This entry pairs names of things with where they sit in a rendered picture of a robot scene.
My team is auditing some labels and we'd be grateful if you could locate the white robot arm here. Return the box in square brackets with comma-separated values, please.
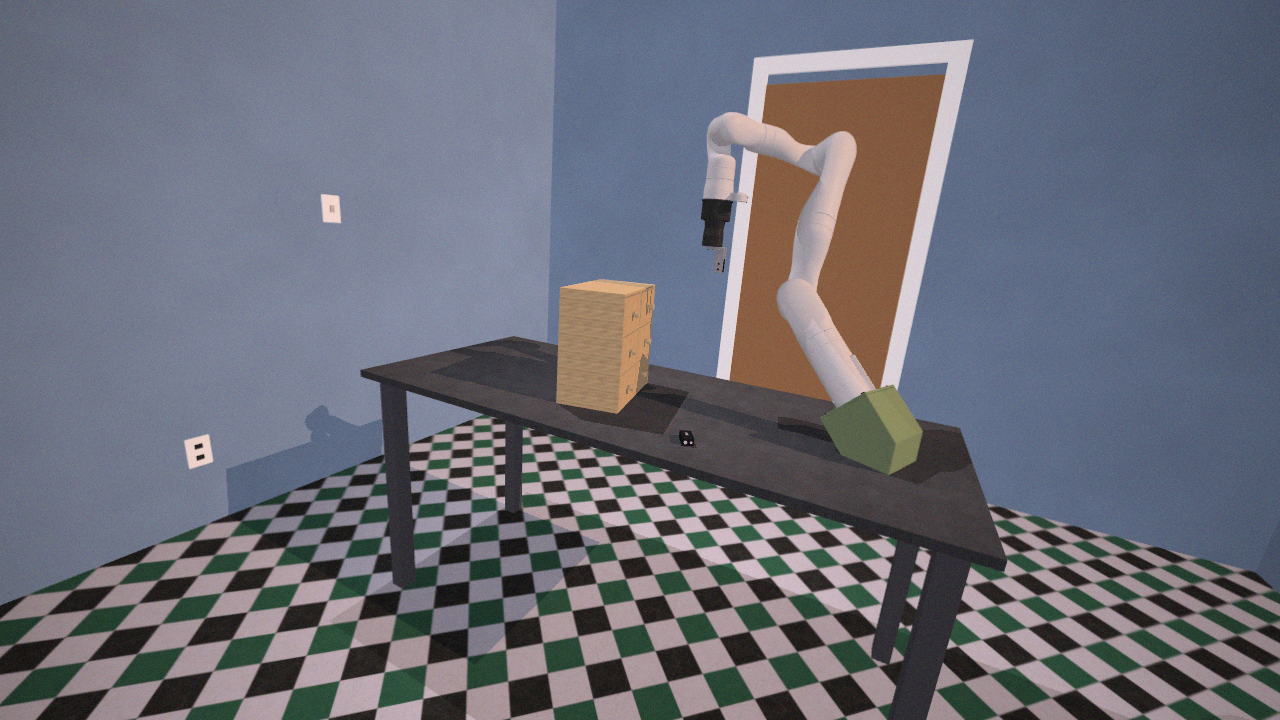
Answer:
[707, 111, 876, 407]

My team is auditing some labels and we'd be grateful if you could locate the light wooden chest of drawers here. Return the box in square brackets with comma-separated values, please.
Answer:
[556, 279, 655, 414]

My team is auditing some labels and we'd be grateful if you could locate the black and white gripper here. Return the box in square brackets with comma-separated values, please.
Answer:
[701, 178, 748, 273]

